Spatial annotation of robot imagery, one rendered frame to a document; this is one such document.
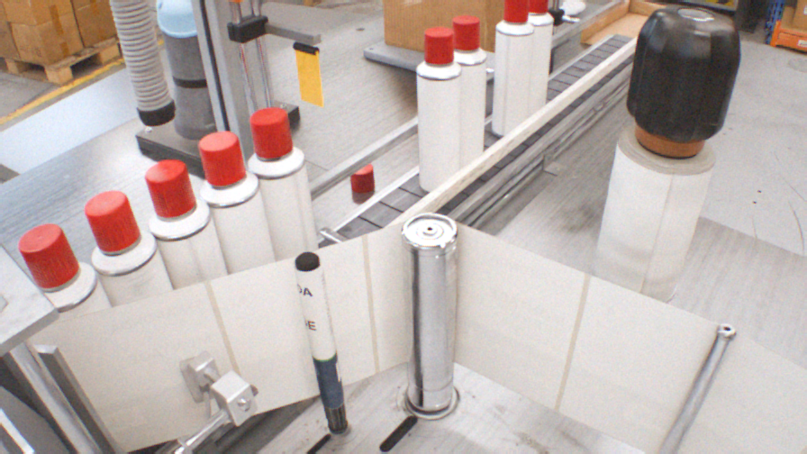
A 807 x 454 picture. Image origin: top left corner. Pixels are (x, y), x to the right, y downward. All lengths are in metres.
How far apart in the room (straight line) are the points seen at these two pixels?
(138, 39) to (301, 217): 0.21
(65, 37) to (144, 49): 3.51
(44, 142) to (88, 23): 2.93
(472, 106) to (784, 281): 0.41
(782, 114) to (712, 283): 0.62
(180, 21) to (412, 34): 0.51
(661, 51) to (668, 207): 0.13
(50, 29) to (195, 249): 3.56
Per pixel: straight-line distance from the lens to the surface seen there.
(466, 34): 0.71
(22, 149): 1.25
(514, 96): 0.85
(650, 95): 0.48
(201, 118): 1.00
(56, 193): 1.05
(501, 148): 0.80
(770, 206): 0.96
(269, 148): 0.52
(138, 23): 0.54
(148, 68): 0.55
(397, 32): 1.29
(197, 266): 0.50
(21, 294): 0.30
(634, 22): 1.61
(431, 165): 0.73
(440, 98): 0.69
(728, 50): 0.48
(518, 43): 0.82
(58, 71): 4.00
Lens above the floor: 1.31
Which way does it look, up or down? 38 degrees down
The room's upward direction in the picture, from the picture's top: 2 degrees counter-clockwise
